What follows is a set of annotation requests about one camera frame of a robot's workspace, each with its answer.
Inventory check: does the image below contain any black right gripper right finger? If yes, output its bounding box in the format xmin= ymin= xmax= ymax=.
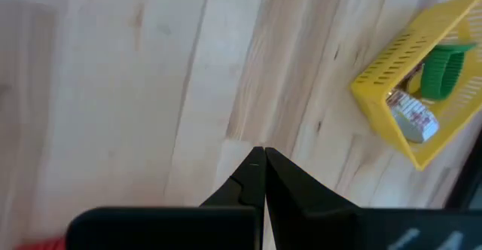
xmin=265 ymin=147 xmax=482 ymax=250

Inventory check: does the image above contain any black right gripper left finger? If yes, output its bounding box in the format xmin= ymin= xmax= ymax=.
xmin=66 ymin=146 xmax=267 ymax=250

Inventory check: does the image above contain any white floral band wristwatch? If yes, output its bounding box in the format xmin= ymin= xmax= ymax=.
xmin=386 ymin=88 xmax=441 ymax=145

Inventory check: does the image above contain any green wristwatch white dial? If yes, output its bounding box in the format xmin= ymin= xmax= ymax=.
xmin=419 ymin=42 xmax=478 ymax=102

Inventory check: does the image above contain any yellow plastic basket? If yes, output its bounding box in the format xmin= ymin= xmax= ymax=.
xmin=349 ymin=0 xmax=482 ymax=172

